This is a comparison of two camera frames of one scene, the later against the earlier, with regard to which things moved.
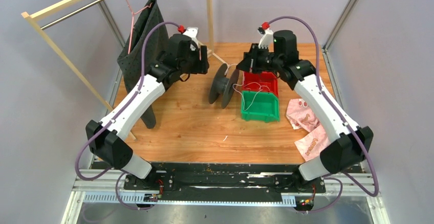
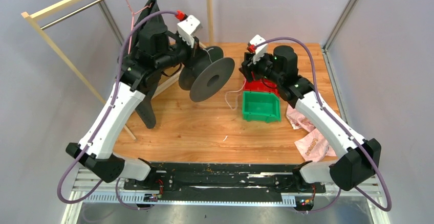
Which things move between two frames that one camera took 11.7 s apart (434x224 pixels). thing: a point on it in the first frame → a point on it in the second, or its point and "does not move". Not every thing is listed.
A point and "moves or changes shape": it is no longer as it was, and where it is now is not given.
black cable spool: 221,84 moves or changes shape
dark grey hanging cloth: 147,40 does not move
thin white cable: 245,86 → 230,92
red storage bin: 262,81 does not move
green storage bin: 262,107 does not move
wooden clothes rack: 28,17 does not move
